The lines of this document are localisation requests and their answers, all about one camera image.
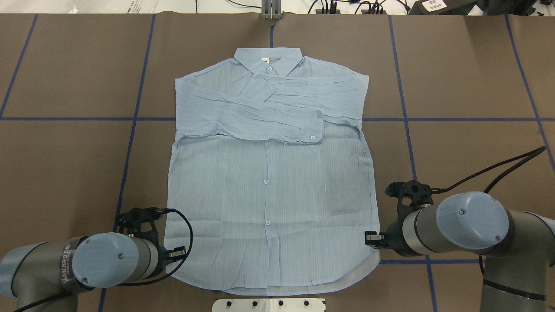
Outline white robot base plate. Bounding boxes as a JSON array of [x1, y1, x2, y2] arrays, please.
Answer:
[[212, 298, 326, 312]]

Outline aluminium frame post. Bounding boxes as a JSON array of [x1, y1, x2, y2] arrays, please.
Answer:
[[261, 0, 283, 20]]

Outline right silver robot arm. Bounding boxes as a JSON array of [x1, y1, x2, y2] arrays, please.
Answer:
[[364, 192, 555, 312]]

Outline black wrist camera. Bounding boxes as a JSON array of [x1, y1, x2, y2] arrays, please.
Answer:
[[116, 207, 168, 245], [385, 180, 434, 224]]

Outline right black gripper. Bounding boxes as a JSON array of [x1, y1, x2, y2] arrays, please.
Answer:
[[364, 221, 406, 256]]

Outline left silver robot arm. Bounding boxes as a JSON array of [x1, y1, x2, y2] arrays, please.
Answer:
[[1, 232, 190, 312]]

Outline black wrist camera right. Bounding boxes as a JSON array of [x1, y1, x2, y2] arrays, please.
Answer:
[[385, 180, 434, 224]]

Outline light blue button shirt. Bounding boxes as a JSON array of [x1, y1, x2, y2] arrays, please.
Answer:
[[164, 47, 380, 296]]

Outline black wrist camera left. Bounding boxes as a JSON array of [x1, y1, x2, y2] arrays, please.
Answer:
[[116, 207, 168, 245]]

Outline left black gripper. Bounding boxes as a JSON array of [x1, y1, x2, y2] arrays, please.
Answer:
[[154, 243, 187, 274]]

